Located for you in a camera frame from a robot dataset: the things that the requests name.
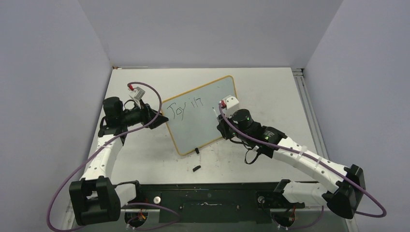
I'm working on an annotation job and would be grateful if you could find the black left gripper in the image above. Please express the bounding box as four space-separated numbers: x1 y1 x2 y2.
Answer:
119 99 168 129

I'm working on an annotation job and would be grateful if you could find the yellow framed whiteboard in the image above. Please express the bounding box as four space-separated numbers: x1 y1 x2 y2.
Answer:
161 75 237 156

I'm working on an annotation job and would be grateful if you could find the black marker cap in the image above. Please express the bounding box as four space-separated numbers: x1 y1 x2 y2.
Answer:
192 165 201 172

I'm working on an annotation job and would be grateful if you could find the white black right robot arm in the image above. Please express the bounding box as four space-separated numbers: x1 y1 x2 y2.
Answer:
217 109 366 219

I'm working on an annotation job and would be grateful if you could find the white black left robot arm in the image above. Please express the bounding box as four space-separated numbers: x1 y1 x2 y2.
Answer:
69 97 169 226

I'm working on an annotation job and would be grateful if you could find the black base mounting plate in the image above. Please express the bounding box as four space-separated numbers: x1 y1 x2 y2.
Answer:
125 182 306 223

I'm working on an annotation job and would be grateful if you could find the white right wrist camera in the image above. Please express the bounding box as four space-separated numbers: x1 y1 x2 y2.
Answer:
220 95 240 118

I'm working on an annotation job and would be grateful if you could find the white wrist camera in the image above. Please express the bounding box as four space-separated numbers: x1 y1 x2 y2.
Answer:
128 85 146 108
220 95 240 118

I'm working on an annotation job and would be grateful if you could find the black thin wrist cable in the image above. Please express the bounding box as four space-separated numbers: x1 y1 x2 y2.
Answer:
244 142 264 165

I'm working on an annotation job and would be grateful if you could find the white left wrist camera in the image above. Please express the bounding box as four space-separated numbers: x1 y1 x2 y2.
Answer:
128 85 146 108

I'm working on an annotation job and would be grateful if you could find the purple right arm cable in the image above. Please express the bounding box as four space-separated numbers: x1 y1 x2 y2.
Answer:
219 104 387 231

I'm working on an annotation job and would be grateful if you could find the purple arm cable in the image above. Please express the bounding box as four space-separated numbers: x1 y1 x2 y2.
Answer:
219 104 387 231
47 81 181 231

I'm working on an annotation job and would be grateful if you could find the aluminium right side rail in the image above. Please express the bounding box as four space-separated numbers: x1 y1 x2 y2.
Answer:
291 68 329 160

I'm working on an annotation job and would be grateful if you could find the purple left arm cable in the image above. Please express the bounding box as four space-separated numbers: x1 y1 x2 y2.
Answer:
47 81 181 231

